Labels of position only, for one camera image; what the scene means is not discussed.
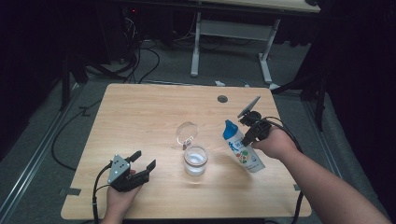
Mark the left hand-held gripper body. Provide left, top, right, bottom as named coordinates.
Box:
left=106, top=154, right=150, bottom=192

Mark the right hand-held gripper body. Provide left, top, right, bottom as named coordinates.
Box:
left=237, top=94, right=273, bottom=143

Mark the white and blue pouch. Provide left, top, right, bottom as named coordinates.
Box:
left=221, top=119, right=266, bottom=174

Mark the clear glass jar hinged lid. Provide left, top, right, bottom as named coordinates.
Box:
left=176, top=121, right=210, bottom=177

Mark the person's right hand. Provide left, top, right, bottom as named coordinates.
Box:
left=250, top=125, right=302, bottom=161

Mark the person's left hand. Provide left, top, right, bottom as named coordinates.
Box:
left=104, top=183, right=143, bottom=218

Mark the black metal stand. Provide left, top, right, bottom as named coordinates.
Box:
left=274, top=62, right=331, bottom=132
left=59, top=52, right=129, bottom=112

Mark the white-framed desk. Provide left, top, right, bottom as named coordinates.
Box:
left=190, top=0, right=321, bottom=91

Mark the right hand-held gripper black cable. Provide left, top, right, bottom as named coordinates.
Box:
left=261, top=116, right=305, bottom=224

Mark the hand-held gripper black cable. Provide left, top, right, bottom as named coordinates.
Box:
left=92, top=161, right=113, bottom=224
left=261, top=116, right=305, bottom=224

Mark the left hand-held gripper black cable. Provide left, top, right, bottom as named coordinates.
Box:
left=92, top=161, right=113, bottom=224

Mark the metal floor rail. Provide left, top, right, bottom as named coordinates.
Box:
left=0, top=82, right=87, bottom=224
left=303, top=99, right=344, bottom=181

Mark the long black floor cable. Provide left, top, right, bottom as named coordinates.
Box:
left=50, top=98, right=104, bottom=172

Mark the bundle of black cables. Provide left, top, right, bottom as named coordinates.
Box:
left=120, top=7, right=162, bottom=84

